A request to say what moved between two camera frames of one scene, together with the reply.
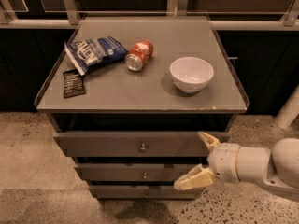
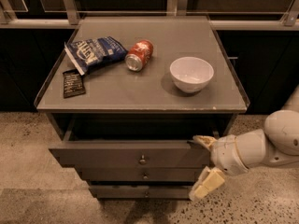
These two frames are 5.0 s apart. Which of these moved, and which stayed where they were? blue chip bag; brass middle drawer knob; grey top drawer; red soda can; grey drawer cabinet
Moved: grey top drawer
Stayed: grey drawer cabinet; blue chip bag; red soda can; brass middle drawer knob
